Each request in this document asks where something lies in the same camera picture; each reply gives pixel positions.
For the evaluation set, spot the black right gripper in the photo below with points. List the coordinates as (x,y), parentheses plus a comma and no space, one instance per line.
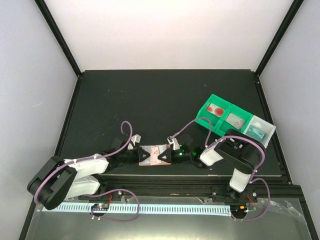
(170,156)

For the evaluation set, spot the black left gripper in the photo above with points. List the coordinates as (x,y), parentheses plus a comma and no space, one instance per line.
(139,151)

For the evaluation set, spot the pink leather card holder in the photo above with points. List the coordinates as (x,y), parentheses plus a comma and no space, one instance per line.
(147,162)

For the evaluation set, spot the white vip card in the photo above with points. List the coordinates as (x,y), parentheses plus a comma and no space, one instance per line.
(236,121)
(154,152)

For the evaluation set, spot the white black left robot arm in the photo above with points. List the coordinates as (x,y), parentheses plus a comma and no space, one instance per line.
(61,179)

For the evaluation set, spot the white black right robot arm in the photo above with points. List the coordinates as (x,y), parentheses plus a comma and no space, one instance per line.
(243,152)

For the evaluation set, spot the green bin with red card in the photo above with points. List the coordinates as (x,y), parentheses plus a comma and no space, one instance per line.
(203,116)

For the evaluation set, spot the red white april card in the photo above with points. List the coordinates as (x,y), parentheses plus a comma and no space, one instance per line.
(215,110)

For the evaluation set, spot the white VIP card in bin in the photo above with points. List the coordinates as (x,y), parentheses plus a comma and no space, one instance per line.
(236,121)

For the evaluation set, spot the teal card in clear bin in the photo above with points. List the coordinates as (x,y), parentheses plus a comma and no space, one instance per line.
(256,133)

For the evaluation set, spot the left controller circuit board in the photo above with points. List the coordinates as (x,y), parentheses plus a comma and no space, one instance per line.
(100,207)

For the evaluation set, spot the controller circuit board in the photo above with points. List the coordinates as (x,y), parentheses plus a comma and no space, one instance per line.
(100,207)
(239,209)

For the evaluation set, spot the green middle bin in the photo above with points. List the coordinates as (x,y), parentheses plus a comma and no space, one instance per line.
(223,126)

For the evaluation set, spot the right controller circuit board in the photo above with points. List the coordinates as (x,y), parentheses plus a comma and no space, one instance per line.
(239,209)

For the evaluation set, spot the clear white bin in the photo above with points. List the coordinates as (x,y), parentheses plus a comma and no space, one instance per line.
(267,127)

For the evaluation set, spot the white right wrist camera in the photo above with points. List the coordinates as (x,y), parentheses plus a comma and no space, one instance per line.
(173,142)

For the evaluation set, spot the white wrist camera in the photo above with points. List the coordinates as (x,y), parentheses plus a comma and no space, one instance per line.
(173,142)
(135,139)

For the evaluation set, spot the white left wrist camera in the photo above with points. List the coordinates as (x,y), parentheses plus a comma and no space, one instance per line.
(135,139)

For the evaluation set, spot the white slotted cable duct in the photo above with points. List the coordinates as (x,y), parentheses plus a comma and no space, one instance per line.
(151,209)

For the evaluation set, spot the black corner frame post left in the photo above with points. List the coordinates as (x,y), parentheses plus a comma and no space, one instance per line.
(49,19)

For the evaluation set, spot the black corner frame post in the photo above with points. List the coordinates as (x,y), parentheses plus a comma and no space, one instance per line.
(283,27)
(49,19)

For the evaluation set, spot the black corner frame post right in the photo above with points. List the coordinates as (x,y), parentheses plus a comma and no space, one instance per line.
(283,27)

